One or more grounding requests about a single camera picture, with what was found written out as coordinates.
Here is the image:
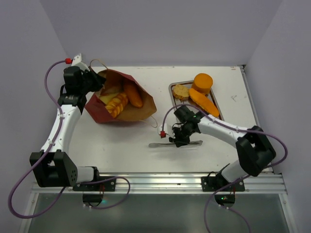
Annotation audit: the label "sliced fake bread piece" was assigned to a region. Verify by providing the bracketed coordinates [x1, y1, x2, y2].
[99, 93, 119, 105]

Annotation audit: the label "steel tongs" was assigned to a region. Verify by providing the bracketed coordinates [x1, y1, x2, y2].
[148, 140, 203, 148]

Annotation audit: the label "red paper bag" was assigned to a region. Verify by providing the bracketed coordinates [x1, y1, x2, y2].
[85, 59, 157, 124]

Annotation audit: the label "twisted yellow fake bread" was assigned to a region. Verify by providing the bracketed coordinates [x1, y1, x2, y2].
[105, 92, 129, 118]

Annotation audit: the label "long orange fake baguette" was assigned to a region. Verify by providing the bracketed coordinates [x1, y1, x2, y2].
[189, 88, 220, 117]

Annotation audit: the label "seeded fake bread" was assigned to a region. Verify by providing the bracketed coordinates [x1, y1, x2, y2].
[172, 84, 190, 101]

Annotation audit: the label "round orange fake bun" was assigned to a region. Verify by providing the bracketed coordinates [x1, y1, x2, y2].
[191, 73, 213, 95]

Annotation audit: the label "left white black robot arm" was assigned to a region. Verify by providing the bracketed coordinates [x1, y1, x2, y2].
[30, 65, 105, 191]

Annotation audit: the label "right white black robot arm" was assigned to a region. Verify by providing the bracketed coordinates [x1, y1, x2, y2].
[169, 105, 276, 191]

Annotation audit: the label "steel tray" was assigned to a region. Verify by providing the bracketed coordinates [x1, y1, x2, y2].
[168, 81, 223, 120]

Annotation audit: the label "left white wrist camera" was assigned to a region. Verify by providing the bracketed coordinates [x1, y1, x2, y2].
[65, 53, 90, 71]

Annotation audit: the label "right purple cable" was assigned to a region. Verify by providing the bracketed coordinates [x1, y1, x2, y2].
[161, 104, 289, 233]

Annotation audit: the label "purple cable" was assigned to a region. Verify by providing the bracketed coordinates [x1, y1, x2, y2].
[8, 58, 72, 218]
[161, 104, 289, 233]

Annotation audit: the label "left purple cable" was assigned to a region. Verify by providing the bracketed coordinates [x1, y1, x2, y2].
[8, 58, 72, 218]

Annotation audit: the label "aluminium rail frame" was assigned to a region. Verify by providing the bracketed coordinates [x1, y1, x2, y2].
[31, 171, 290, 195]

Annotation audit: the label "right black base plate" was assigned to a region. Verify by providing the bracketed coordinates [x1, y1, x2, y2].
[201, 176, 245, 192]

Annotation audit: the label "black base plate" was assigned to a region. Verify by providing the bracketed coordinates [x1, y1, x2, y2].
[72, 176, 116, 192]
[201, 176, 245, 192]

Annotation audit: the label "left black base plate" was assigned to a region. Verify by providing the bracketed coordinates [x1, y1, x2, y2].
[72, 176, 116, 192]

